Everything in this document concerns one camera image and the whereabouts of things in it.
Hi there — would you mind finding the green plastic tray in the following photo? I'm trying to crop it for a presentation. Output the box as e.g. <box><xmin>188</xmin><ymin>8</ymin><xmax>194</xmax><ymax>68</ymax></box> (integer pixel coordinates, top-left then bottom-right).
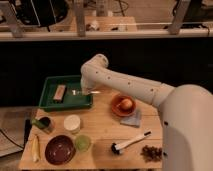
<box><xmin>39</xmin><ymin>75</ymin><xmax>93</xmax><ymax>112</ymax></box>

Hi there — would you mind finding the round bread roll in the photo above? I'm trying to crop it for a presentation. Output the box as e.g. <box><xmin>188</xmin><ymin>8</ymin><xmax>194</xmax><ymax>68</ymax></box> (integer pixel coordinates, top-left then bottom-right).
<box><xmin>119</xmin><ymin>99</ymin><xmax>132</xmax><ymax>110</ymax></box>

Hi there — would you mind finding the light green cup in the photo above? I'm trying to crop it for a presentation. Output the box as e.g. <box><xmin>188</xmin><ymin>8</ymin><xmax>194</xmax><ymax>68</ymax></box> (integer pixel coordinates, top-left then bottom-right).
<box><xmin>74</xmin><ymin>135</ymin><xmax>91</xmax><ymax>152</ymax></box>

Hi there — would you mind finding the white handled black brush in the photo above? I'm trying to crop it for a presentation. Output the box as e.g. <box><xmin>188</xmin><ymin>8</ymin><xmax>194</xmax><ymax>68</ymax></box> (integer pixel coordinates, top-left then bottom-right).
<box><xmin>111</xmin><ymin>131</ymin><xmax>151</xmax><ymax>155</ymax></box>

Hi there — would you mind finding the silver metal fork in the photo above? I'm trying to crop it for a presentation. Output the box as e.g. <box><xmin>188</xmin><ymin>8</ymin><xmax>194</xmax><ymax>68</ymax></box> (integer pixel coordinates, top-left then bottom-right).
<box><xmin>71</xmin><ymin>90</ymin><xmax>100</xmax><ymax>95</ymax></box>

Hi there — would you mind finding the orange bowl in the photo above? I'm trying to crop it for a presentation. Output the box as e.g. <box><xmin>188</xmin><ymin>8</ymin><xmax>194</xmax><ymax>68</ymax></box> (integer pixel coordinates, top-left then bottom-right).
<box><xmin>111</xmin><ymin>94</ymin><xmax>136</xmax><ymax>117</ymax></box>

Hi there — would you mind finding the white horizontal rail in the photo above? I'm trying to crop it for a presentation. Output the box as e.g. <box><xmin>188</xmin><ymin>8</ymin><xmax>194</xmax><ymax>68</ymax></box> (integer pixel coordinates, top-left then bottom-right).
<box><xmin>0</xmin><ymin>29</ymin><xmax>213</xmax><ymax>42</ymax></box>

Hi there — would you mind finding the dark green jar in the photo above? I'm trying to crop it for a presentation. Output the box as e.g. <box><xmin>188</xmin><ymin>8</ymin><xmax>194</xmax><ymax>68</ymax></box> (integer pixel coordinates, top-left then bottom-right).
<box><xmin>31</xmin><ymin>117</ymin><xmax>53</xmax><ymax>134</ymax></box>

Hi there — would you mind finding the dark red bowl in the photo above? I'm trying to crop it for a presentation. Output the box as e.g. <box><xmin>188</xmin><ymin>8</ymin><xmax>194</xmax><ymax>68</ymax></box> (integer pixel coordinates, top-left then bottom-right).
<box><xmin>45</xmin><ymin>135</ymin><xmax>76</xmax><ymax>165</ymax></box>

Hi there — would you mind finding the dark dried clump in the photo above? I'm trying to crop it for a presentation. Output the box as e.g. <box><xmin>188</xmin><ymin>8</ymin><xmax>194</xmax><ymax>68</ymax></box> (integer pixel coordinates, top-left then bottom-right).
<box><xmin>141</xmin><ymin>145</ymin><xmax>162</xmax><ymax>162</ymax></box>

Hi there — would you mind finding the grey folded cloth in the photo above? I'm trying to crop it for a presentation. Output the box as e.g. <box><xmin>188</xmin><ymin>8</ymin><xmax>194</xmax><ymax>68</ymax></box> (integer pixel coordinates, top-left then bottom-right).
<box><xmin>120</xmin><ymin>110</ymin><xmax>141</xmax><ymax>127</ymax></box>

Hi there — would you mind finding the brown wooden block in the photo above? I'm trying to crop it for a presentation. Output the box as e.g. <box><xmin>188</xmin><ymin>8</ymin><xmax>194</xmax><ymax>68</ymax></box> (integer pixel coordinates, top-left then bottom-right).
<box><xmin>53</xmin><ymin>85</ymin><xmax>66</xmax><ymax>101</ymax></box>

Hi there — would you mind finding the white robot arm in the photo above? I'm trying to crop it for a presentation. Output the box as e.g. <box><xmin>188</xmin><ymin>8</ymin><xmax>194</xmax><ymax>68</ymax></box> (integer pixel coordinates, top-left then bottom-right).
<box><xmin>81</xmin><ymin>54</ymin><xmax>213</xmax><ymax>171</ymax></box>

